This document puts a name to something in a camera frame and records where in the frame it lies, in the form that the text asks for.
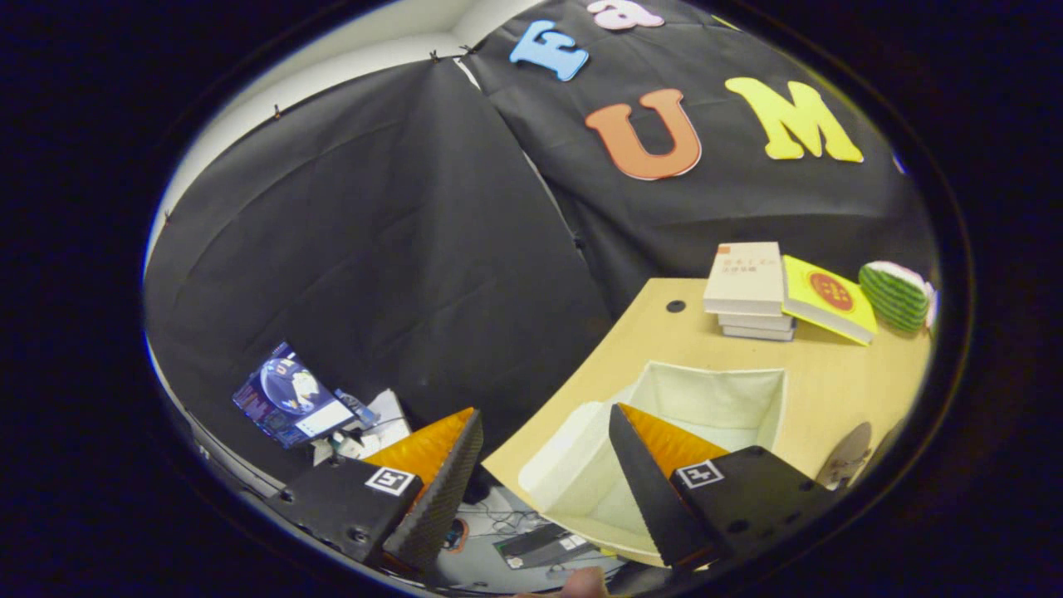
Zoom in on beige cover book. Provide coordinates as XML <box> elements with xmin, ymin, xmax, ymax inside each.
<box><xmin>704</xmin><ymin>242</ymin><xmax>786</xmax><ymax>316</ymax></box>

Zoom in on white papers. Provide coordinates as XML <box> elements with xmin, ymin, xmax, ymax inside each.
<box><xmin>311</xmin><ymin>389</ymin><xmax>412</xmax><ymax>466</ymax></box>

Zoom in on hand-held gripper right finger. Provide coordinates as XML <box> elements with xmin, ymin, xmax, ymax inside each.
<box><xmin>609</xmin><ymin>404</ymin><xmax>840</xmax><ymax>569</ymax></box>

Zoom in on green fabric storage box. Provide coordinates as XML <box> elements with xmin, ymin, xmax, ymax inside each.
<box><xmin>518</xmin><ymin>360</ymin><xmax>787</xmax><ymax>567</ymax></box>

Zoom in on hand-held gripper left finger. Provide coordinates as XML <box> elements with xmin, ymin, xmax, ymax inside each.
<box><xmin>266</xmin><ymin>407</ymin><xmax>484</xmax><ymax>574</ymax></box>

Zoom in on watermelon slice plush toy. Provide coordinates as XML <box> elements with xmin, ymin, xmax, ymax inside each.
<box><xmin>858</xmin><ymin>261</ymin><xmax>931</xmax><ymax>333</ymax></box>

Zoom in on yellow book with red circle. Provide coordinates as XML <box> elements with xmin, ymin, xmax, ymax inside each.
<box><xmin>781</xmin><ymin>255</ymin><xmax>879</xmax><ymax>346</ymax></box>

